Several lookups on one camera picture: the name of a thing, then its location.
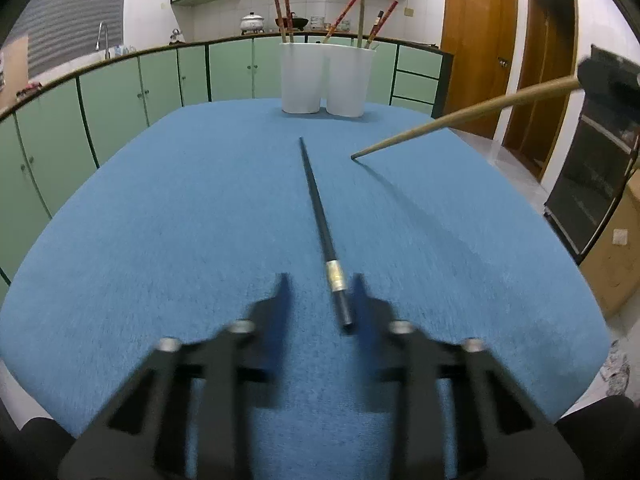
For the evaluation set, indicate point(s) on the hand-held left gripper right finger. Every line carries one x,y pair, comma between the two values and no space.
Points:
362,305

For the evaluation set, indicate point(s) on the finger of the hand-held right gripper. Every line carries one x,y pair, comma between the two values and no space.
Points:
610,77

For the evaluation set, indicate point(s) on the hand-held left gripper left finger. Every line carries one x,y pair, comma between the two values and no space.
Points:
279,305

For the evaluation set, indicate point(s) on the black chopstick with silver band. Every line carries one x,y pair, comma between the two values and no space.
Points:
320,220

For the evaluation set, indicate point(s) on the plain wooden chopstick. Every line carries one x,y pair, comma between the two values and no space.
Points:
450,121
361,15

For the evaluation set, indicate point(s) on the white plastic utensil holder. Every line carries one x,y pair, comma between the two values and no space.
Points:
350,82
300,80

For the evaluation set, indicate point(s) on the red and black chopstick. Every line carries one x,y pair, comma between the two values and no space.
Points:
386,16

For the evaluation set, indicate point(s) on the red patterned wooden chopstick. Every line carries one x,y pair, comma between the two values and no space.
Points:
342,16

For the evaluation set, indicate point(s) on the black glass cabinet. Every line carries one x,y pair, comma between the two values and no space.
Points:
590,185

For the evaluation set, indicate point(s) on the blue tablecloth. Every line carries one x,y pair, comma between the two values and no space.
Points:
200,210

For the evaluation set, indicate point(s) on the closed wooden door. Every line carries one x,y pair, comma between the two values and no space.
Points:
475,50

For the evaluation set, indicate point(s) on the cardboard box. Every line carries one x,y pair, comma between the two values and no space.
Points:
615,260

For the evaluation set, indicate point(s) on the green lower kitchen cabinets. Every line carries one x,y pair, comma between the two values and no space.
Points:
115,95

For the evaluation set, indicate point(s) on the person's right leg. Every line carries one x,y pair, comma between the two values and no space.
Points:
605,440

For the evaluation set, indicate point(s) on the person's leg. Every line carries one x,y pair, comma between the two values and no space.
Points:
35,450
605,440

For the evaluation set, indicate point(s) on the white cooking pot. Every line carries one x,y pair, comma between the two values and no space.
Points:
251,24

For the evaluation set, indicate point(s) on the black wok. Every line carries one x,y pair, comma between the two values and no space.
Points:
300,22

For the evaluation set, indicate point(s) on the person's left leg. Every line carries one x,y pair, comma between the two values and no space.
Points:
35,450

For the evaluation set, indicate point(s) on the glass jars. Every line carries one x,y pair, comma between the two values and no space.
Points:
320,22

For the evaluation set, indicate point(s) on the metal kettle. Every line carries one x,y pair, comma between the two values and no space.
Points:
175,36

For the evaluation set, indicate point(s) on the water bottles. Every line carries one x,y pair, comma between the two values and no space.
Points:
124,50

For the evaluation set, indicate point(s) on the metal faucet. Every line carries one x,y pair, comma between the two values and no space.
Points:
104,35

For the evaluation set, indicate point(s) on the pink cloth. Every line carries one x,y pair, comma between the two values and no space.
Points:
27,89

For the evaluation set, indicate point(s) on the grey window blind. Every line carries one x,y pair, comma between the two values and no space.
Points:
65,35

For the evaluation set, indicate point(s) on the wooden door frame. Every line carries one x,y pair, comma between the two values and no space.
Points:
570,35

